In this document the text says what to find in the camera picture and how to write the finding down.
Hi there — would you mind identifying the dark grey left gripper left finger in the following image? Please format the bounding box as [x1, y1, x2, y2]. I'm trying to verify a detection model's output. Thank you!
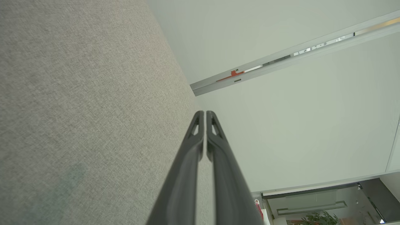
[145, 111, 205, 225]

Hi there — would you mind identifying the green potted plant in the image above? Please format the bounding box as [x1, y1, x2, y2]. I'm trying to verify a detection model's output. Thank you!
[299, 211, 340, 225]

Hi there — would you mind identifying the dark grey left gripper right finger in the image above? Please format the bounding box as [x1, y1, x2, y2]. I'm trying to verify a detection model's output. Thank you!
[205, 111, 265, 225]

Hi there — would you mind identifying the silver wall panel rail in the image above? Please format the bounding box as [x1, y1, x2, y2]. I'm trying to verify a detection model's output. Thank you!
[190, 11, 400, 97]

